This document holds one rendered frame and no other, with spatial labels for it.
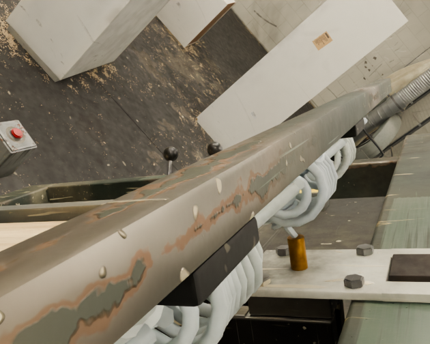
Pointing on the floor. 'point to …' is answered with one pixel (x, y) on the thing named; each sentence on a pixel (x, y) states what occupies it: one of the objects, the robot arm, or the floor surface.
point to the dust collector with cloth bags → (388, 112)
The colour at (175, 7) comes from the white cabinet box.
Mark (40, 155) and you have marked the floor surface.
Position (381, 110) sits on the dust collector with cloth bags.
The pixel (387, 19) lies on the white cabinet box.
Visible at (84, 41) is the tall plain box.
